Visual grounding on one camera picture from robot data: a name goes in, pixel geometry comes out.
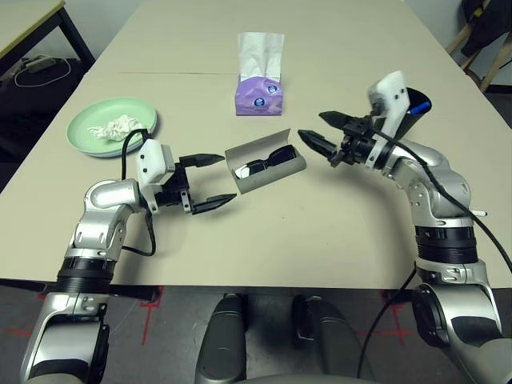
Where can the black plastic cup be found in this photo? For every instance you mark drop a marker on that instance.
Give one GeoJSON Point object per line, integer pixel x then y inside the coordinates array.
{"type": "Point", "coordinates": [416, 120]}

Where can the grey robot torso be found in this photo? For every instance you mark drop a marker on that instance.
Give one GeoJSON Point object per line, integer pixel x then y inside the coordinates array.
{"type": "Point", "coordinates": [260, 380]}

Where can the grey robot leg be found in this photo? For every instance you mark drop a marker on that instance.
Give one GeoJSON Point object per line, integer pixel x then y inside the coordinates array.
{"type": "Point", "coordinates": [222, 336]}
{"type": "Point", "coordinates": [332, 344]}

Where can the dark jacket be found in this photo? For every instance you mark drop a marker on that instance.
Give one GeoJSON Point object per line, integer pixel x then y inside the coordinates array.
{"type": "Point", "coordinates": [488, 28]}

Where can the grey robot left leg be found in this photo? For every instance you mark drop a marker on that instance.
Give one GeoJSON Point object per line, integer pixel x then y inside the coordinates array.
{"type": "Point", "coordinates": [222, 336]}

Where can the grey robot right leg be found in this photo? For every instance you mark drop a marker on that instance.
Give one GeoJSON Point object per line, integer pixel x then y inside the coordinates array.
{"type": "Point", "coordinates": [332, 344]}

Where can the green plate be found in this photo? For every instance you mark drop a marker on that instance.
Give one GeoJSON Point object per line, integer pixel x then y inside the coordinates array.
{"type": "Point", "coordinates": [100, 114]}

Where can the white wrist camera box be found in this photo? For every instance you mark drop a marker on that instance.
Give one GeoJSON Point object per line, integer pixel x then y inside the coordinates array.
{"type": "Point", "coordinates": [152, 160]}
{"type": "Point", "coordinates": [392, 100]}

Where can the grey power adapter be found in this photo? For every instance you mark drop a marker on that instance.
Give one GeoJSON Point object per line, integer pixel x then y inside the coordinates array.
{"type": "Point", "coordinates": [38, 64]}

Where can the side table black frame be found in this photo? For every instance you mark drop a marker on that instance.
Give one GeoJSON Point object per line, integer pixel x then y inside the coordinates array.
{"type": "Point", "coordinates": [24, 20]}

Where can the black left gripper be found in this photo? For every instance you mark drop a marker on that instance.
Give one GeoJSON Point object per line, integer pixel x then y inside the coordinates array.
{"type": "Point", "coordinates": [174, 192]}

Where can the grey glasses case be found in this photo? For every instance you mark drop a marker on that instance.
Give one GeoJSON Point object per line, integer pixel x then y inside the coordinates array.
{"type": "Point", "coordinates": [272, 178]}

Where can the blue capped marker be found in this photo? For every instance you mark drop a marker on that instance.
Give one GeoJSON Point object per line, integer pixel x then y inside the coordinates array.
{"type": "Point", "coordinates": [422, 107]}

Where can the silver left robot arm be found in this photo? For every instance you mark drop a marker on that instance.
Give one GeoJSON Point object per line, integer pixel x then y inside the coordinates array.
{"type": "Point", "coordinates": [108, 196]}

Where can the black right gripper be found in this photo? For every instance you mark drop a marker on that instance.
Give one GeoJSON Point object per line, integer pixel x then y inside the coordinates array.
{"type": "Point", "coordinates": [358, 144]}

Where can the purple tissue box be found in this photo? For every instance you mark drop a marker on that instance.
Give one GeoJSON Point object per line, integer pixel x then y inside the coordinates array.
{"type": "Point", "coordinates": [256, 102]}

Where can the black sunglasses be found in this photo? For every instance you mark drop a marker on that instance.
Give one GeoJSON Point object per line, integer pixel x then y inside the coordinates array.
{"type": "Point", "coordinates": [280, 155]}

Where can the white pen black cap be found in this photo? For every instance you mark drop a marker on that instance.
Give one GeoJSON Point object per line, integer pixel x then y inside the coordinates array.
{"type": "Point", "coordinates": [480, 213]}

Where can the wooden stool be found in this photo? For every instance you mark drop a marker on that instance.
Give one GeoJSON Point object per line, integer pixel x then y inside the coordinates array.
{"type": "Point", "coordinates": [494, 68]}

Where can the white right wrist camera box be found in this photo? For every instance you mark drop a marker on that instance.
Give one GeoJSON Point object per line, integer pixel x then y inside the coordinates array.
{"type": "Point", "coordinates": [392, 100]}

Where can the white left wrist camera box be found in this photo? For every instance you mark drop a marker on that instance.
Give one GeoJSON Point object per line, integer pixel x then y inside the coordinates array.
{"type": "Point", "coordinates": [152, 160]}

